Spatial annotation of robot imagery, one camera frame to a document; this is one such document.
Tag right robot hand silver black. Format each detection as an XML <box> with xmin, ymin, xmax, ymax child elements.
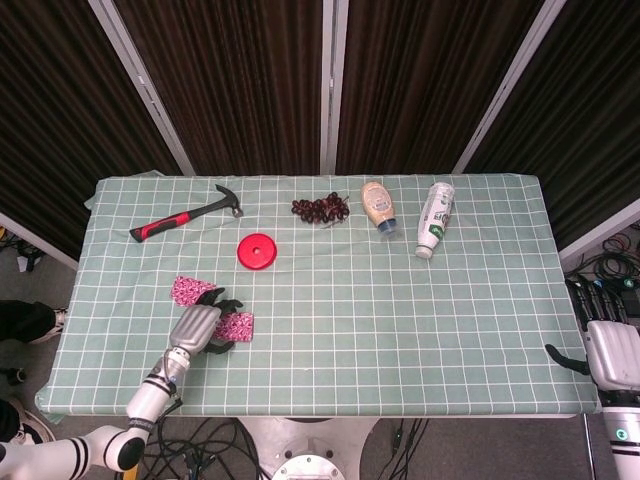
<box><xmin>544</xmin><ymin>279</ymin><xmax>640</xmax><ymax>395</ymax></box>

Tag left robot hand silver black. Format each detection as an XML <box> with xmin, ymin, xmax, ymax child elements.
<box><xmin>168</xmin><ymin>287</ymin><xmax>247</xmax><ymax>357</ymax></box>

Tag pink patterned packet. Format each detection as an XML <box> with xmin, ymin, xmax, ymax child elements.
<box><xmin>170</xmin><ymin>274</ymin><xmax>219</xmax><ymax>308</ymax></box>
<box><xmin>213</xmin><ymin>310</ymin><xmax>256</xmax><ymax>346</ymax></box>

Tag red round disc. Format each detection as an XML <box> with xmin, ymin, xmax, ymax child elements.
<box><xmin>236</xmin><ymin>232</ymin><xmax>279</xmax><ymax>273</ymax></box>

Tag red black claw hammer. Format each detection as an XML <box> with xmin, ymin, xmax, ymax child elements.
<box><xmin>128</xmin><ymin>183</ymin><xmax>245</xmax><ymax>245</ymax></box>

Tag dark red grape bunch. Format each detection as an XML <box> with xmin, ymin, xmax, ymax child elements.
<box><xmin>290</xmin><ymin>191</ymin><xmax>351</xmax><ymax>231</ymax></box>

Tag person leg dark trousers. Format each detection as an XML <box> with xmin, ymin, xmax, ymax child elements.
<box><xmin>0</xmin><ymin>299</ymin><xmax>69</xmax><ymax>347</ymax></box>

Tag green checked tablecloth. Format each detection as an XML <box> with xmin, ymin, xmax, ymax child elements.
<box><xmin>33</xmin><ymin>172</ymin><xmax>602</xmax><ymax>419</ymax></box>

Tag beige squeeze sauce bottle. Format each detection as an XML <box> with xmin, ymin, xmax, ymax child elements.
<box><xmin>360</xmin><ymin>181</ymin><xmax>404</xmax><ymax>242</ymax></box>

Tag white green drink bottle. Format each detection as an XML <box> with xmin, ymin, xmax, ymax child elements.
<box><xmin>413</xmin><ymin>181</ymin><xmax>457</xmax><ymax>261</ymax></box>

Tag dark brown curtain panel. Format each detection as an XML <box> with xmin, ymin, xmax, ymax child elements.
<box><xmin>335</xmin><ymin>0</ymin><xmax>545</xmax><ymax>176</ymax></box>
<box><xmin>113</xmin><ymin>0</ymin><xmax>327</xmax><ymax>177</ymax></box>
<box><xmin>464</xmin><ymin>0</ymin><xmax>640</xmax><ymax>249</ymax></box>
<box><xmin>0</xmin><ymin>0</ymin><xmax>184</xmax><ymax>261</ymax></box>

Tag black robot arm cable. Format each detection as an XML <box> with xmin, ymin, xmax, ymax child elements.
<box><xmin>157</xmin><ymin>392</ymin><xmax>184</xmax><ymax>431</ymax></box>

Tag coiled black green cables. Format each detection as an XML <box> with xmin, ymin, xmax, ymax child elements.
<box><xmin>574</xmin><ymin>224</ymin><xmax>640</xmax><ymax>291</ymax></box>

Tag white partition base rail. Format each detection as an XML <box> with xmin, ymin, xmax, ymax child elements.
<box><xmin>0</xmin><ymin>211</ymin><xmax>80</xmax><ymax>272</ymax></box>
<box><xmin>558</xmin><ymin>197</ymin><xmax>640</xmax><ymax>265</ymax></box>

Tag black floor cable bundle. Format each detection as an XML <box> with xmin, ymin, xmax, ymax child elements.
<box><xmin>139</xmin><ymin>417</ymin><xmax>265</xmax><ymax>480</ymax></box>

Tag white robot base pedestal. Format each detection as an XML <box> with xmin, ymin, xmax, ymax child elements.
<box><xmin>234</xmin><ymin>417</ymin><xmax>381</xmax><ymax>480</ymax></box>

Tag black cable with green plug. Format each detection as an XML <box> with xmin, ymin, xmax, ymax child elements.
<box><xmin>385</xmin><ymin>418</ymin><xmax>431</xmax><ymax>480</ymax></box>

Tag white partition post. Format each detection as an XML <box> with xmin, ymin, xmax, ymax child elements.
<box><xmin>452</xmin><ymin>0</ymin><xmax>569</xmax><ymax>176</ymax></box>
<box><xmin>88</xmin><ymin>0</ymin><xmax>197</xmax><ymax>177</ymax></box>
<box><xmin>319</xmin><ymin>0</ymin><xmax>350</xmax><ymax>176</ymax></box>

